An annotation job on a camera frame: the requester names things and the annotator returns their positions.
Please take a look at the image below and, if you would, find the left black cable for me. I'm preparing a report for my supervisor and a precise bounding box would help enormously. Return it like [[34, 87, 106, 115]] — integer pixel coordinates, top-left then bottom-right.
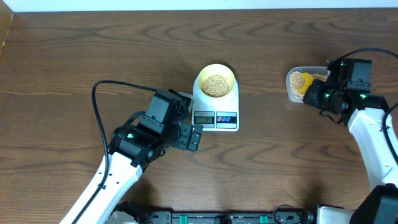
[[71, 80, 158, 224]]

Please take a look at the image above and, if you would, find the yellow measuring scoop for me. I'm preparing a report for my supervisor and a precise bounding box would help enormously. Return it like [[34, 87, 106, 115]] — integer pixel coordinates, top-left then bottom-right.
[[299, 72, 314, 94]]

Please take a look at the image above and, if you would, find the white digital kitchen scale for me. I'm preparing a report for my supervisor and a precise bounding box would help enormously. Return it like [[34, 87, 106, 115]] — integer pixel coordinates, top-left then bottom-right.
[[192, 77, 239, 132]]

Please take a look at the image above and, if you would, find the clear plastic container of soybeans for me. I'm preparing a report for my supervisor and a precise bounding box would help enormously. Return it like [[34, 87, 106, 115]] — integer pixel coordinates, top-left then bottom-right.
[[286, 66, 330, 103]]

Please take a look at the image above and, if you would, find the yellow bowl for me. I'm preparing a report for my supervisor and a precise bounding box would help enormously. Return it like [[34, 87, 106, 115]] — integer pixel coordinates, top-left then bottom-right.
[[198, 64, 236, 98]]

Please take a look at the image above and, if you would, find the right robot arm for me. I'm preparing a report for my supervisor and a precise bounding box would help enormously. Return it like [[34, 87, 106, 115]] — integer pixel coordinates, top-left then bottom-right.
[[303, 58, 397, 223]]

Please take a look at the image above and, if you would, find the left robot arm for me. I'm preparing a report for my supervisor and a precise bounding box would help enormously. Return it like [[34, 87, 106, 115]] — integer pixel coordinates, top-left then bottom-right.
[[62, 90, 203, 223]]

